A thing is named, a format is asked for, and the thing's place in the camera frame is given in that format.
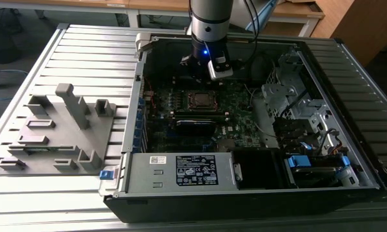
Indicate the wooden desk white frame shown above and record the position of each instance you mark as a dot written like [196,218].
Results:
[294,13]
[67,3]

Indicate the black PC case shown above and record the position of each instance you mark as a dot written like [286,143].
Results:
[212,210]

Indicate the silver metal drive cage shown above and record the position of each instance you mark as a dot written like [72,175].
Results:
[277,91]

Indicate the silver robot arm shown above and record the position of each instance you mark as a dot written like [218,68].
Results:
[210,24]

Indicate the hard disk in blue carrier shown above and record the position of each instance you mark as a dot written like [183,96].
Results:
[298,160]

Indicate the green RAM stick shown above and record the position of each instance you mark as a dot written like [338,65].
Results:
[41,148]

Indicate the graphics card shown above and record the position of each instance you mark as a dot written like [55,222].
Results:
[195,129]

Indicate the green motherboard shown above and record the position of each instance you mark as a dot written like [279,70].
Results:
[244,125]

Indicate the black office chair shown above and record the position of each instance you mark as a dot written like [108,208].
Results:
[3,48]

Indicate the grey power supply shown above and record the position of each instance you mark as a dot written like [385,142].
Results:
[148,178]

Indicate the black power supply label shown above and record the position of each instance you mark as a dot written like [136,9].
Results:
[195,170]

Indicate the wooden cabinet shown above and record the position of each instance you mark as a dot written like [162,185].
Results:
[358,24]

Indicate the grey parts rack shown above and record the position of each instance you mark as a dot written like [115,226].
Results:
[67,135]

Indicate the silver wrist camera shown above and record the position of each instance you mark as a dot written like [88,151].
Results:
[220,75]

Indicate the chipset heatsink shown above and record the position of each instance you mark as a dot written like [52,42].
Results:
[226,143]

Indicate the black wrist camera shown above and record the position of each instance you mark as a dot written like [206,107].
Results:
[187,60]

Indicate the CPU socket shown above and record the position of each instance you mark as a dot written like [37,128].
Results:
[188,102]

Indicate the blue case latch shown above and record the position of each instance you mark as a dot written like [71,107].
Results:
[106,175]

